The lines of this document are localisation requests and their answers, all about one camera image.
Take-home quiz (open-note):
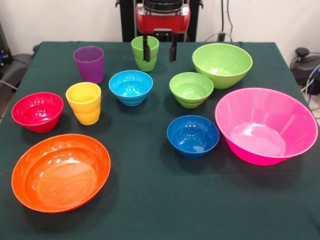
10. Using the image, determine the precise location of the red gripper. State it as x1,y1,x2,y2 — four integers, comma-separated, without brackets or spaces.
135,4,191,63

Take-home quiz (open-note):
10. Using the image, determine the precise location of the green cup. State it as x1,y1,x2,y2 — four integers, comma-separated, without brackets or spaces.
131,36,160,72

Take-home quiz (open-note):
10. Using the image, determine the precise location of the light blue bowl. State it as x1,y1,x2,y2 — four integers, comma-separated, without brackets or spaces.
108,69,154,107

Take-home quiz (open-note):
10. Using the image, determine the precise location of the small green bowl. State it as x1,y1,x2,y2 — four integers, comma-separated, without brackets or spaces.
169,71,215,109

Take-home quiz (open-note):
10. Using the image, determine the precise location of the large green bowl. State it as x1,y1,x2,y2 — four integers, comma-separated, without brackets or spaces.
191,42,253,90

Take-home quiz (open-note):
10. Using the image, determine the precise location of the purple cup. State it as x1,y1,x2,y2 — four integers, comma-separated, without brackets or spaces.
72,45,105,85

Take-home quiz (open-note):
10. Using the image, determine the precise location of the dark blue bowl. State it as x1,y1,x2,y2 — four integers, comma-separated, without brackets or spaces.
166,115,220,160

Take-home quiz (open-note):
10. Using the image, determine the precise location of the yellow cup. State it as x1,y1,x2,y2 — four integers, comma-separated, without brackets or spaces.
65,81,102,126

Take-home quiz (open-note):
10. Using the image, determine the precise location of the large pink bowl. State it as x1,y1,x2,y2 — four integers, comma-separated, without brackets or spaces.
214,87,319,167

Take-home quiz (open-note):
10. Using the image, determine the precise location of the dark green tablecloth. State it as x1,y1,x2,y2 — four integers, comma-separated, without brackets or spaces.
0,41,320,240

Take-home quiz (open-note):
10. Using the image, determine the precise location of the red bowl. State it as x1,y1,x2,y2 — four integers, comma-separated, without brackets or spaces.
11,91,65,134

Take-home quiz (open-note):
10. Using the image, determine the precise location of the large orange bowl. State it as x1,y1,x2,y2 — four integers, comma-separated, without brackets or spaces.
11,133,112,214

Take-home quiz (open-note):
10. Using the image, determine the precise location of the black wall cable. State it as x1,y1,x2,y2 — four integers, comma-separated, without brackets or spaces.
204,0,235,42

